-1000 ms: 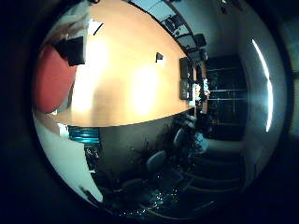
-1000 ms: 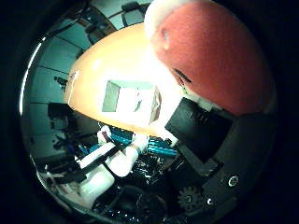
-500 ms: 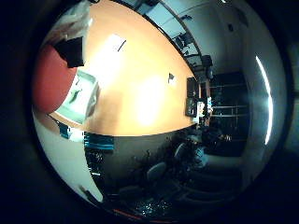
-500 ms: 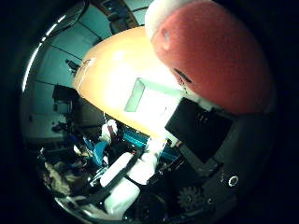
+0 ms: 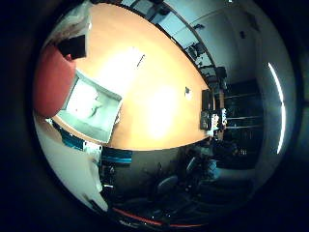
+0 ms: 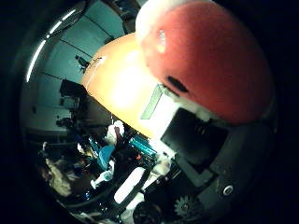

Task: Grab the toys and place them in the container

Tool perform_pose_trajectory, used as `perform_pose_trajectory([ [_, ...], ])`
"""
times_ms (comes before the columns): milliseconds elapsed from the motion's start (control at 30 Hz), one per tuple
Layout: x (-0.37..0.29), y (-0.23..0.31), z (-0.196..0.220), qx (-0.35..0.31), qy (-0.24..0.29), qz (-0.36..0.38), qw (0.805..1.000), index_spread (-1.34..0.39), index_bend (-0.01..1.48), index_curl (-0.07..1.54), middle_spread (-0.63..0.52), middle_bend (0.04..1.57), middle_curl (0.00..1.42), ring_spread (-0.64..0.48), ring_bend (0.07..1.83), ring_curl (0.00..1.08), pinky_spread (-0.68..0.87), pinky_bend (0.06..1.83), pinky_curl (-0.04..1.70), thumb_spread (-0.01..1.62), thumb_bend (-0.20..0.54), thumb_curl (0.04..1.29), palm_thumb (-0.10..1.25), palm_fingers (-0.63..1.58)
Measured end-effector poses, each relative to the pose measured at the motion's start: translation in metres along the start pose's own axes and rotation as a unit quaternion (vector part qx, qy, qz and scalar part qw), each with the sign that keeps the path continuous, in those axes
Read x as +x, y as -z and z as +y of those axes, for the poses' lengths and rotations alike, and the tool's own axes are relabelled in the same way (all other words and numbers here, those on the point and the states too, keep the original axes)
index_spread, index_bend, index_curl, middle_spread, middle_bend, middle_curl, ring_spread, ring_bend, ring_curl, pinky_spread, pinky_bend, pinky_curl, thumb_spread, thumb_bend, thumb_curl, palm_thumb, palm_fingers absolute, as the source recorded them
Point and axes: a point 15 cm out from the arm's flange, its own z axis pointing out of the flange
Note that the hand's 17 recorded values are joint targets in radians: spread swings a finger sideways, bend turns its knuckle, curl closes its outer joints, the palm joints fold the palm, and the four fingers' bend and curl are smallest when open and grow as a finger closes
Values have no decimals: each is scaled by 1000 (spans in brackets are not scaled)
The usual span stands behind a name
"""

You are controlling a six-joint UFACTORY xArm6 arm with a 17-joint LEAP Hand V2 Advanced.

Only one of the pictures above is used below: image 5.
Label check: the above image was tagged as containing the white open container box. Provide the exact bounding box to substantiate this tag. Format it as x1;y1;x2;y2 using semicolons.
56;69;125;144

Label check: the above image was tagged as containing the blue striped box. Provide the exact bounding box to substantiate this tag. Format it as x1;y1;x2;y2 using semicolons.
52;124;85;153
100;147;133;167

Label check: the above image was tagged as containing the grey office chair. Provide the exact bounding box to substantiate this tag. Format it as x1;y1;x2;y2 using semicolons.
156;174;180;196

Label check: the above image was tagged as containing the small black white object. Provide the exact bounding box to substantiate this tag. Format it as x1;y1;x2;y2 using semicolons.
183;85;193;100

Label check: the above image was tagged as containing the black keyboard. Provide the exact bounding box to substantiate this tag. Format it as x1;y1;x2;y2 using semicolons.
199;110;214;131

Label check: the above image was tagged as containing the person in dark clothes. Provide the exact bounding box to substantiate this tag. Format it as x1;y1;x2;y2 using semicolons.
206;139;240;170

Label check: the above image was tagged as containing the black monitor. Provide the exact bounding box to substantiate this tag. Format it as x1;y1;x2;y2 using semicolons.
201;88;215;112

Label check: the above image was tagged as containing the black equipment stand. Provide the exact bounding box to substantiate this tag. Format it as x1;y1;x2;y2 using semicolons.
186;42;211;62

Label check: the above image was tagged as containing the black shelf cabinet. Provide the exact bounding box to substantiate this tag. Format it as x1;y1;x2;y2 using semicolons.
223;78;267;168

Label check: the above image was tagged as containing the ceiling light strip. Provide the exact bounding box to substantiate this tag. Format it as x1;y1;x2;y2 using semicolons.
267;61;288;156

